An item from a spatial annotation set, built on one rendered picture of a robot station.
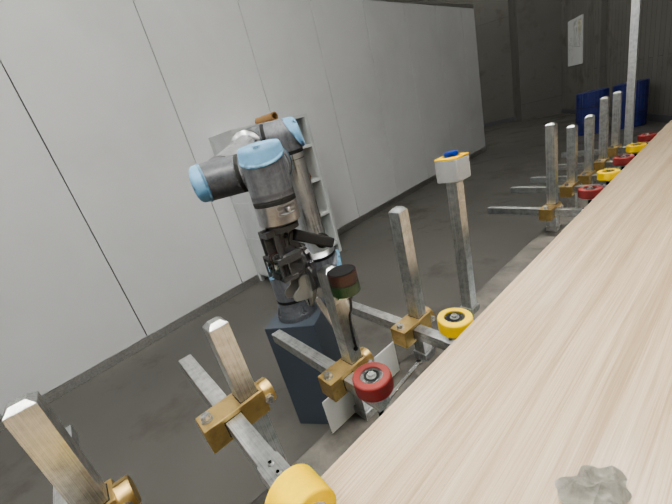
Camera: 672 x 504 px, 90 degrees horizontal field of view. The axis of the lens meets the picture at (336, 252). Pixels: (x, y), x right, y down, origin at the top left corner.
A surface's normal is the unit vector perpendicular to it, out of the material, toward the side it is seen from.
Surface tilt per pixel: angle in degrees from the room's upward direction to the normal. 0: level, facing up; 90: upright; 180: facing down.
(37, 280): 90
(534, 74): 90
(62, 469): 90
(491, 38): 90
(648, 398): 0
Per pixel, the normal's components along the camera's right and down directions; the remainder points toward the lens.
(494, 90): -0.22, 0.40
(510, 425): -0.24, -0.91
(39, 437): 0.64, 0.12
